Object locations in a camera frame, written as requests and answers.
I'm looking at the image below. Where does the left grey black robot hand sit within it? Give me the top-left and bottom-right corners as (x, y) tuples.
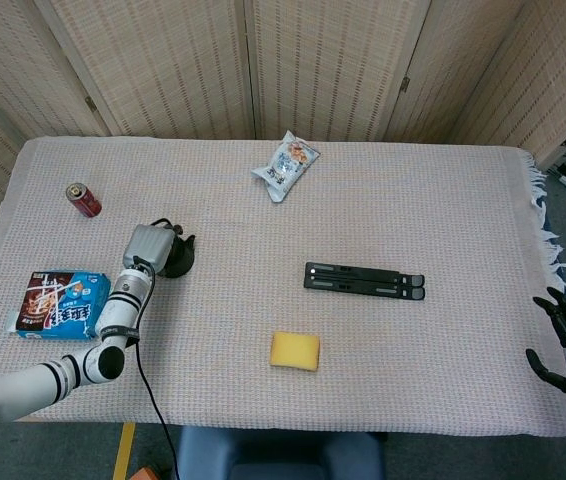
(121, 218), (187, 279)

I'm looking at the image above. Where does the black teapot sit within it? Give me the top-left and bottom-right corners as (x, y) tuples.
(149, 217), (198, 281)

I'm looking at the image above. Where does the red drink can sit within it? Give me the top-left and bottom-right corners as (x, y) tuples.
(66, 182), (103, 219)

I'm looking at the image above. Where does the blue snack box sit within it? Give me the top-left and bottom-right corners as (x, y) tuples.
(4, 270), (113, 342)

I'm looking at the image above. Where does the white blue snack bag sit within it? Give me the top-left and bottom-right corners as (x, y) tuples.
(250, 130), (321, 204)

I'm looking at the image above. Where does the yellow green sponge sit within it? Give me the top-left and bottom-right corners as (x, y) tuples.
(269, 331), (322, 372)

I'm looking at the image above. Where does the yellow floor tape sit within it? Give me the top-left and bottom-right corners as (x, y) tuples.
(112, 422), (137, 480)

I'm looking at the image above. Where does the pink woven tablecloth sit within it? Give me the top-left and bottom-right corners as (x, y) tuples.
(0, 135), (566, 439)

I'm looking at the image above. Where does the black folded laptop stand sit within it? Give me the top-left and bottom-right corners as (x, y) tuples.
(303, 261), (426, 302)

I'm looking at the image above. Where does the blue chair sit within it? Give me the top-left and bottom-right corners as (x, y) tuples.
(177, 426), (385, 480)

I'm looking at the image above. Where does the beige woven folding screen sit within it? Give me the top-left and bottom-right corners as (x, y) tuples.
(0, 0), (566, 266)

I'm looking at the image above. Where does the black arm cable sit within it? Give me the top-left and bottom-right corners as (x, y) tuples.
(131, 255), (182, 480)

